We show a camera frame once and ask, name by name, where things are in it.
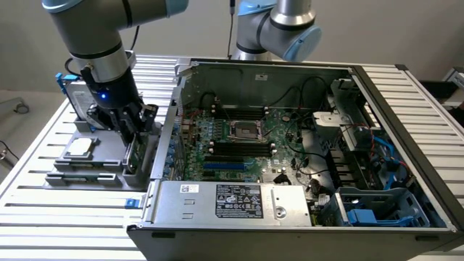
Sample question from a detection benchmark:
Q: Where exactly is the grey parts rack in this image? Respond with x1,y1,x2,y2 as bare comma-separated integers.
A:
42,116,164,191

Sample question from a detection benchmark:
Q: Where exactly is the black RAM slot bank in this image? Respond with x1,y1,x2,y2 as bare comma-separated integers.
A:
208,140,277,158
213,106,268,120

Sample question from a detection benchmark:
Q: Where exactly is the hard disk in blue carrier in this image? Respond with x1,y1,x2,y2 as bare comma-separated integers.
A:
54,72,97,129

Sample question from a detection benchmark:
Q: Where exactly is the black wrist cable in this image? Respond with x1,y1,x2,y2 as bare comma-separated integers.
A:
129,24,141,52

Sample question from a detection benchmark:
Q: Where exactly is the grey disk bay cage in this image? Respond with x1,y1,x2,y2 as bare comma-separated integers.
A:
332,186,433,228

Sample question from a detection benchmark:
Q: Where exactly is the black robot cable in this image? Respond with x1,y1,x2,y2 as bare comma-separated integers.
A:
226,0,237,60

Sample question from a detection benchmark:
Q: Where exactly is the green motherboard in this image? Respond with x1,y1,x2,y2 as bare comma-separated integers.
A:
180,107,310,183

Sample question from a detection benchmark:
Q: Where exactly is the black expansion slot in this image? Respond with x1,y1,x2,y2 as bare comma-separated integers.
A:
204,155,252,164

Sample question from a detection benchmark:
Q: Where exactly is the grey caster wheel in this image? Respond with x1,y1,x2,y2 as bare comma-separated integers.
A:
0,97,30,114

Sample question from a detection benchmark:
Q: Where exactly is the silver CPU chip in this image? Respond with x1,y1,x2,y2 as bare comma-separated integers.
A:
62,136,101,159

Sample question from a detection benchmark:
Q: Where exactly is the blue data wire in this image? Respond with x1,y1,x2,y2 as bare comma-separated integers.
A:
374,135,404,191

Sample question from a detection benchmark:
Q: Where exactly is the silver power supply unit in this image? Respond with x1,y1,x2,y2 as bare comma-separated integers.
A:
150,180,313,227

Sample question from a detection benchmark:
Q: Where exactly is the green graphics card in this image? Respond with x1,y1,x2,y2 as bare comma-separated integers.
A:
121,132,146,175

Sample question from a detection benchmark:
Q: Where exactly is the CPU socket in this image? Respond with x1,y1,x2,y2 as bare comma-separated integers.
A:
225,119,264,142

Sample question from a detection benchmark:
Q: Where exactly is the blue expansion slot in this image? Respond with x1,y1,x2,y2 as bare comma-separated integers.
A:
201,161,254,171

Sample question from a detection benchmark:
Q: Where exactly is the black open PC case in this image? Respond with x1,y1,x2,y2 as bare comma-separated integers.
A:
125,58,460,261

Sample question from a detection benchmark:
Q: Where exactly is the blue disk bay latch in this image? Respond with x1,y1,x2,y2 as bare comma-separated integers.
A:
345,208,378,227

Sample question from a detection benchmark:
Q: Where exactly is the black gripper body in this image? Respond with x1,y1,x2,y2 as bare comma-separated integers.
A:
80,64,144,110

